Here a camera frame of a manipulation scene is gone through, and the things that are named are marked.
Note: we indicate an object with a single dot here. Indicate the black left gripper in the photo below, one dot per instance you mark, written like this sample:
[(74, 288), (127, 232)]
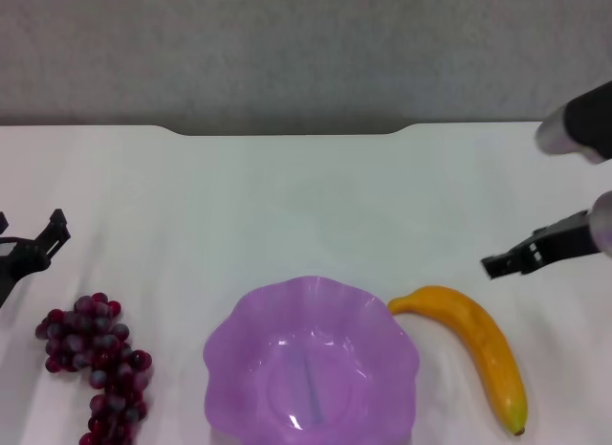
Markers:
[(19, 258)]

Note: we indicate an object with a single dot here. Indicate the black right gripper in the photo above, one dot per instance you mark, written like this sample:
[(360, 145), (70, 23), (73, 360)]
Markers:
[(566, 237)]

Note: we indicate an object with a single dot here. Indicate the yellow plastic banana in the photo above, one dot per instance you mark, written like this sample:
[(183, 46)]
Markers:
[(483, 335)]

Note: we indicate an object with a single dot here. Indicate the dark red grape bunch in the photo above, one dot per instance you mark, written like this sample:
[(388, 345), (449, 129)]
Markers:
[(95, 340)]

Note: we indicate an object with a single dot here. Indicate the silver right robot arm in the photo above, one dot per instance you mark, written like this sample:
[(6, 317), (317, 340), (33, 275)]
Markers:
[(603, 222)]

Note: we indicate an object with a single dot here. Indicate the purple wavy plastic bowl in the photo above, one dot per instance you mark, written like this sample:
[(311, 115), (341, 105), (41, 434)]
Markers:
[(268, 330)]

